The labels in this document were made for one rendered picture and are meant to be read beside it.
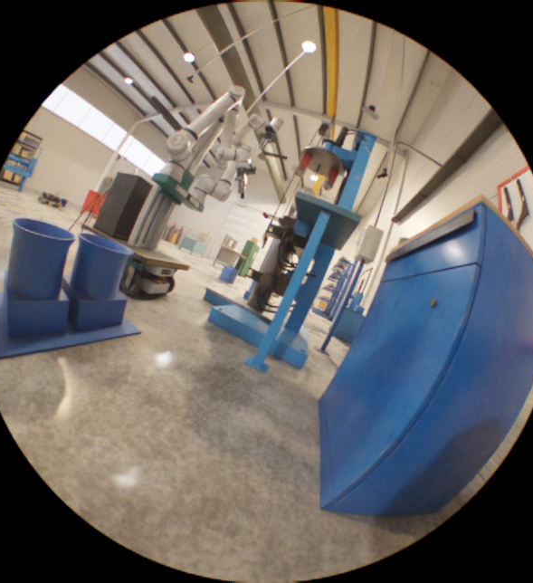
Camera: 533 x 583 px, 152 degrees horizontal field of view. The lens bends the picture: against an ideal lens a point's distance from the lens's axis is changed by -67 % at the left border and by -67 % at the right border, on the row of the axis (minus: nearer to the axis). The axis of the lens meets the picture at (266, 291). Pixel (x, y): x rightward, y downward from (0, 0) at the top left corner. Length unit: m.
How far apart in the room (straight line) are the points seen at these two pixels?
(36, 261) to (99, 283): 0.31
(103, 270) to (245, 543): 0.98
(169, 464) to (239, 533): 0.24
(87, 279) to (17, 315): 0.34
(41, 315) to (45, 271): 0.16
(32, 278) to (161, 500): 0.72
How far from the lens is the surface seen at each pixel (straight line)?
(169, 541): 0.52
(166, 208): 1.88
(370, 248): 2.38
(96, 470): 0.56
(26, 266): 0.80
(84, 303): 0.91
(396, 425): 0.53
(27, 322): 0.87
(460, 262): 0.58
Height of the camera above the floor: 0.51
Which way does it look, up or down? 4 degrees down
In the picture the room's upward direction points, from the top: 24 degrees clockwise
